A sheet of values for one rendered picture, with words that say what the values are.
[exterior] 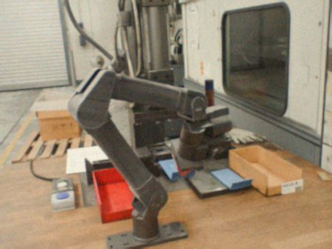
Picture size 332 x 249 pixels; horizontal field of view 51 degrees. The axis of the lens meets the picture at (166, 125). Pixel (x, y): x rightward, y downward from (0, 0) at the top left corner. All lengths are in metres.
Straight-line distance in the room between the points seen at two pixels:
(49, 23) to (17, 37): 0.93
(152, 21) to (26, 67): 9.40
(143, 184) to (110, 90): 0.24
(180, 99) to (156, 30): 0.41
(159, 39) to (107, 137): 0.50
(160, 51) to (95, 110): 0.50
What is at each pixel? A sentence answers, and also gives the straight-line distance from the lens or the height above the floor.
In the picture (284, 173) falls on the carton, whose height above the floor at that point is 0.93.
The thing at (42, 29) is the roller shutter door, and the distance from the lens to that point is 10.36.
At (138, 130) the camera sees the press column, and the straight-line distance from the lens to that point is 1.44.
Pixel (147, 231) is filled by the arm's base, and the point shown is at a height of 0.94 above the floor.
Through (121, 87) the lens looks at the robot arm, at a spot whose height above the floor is 1.29.
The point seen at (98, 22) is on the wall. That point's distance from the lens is 10.37.
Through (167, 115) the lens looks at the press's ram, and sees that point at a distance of 1.18.
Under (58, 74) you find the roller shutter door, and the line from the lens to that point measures 10.40.
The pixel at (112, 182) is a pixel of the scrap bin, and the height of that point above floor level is 0.91.
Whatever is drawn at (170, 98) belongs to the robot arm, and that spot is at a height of 1.25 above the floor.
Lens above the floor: 1.40
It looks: 15 degrees down
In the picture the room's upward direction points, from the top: 3 degrees counter-clockwise
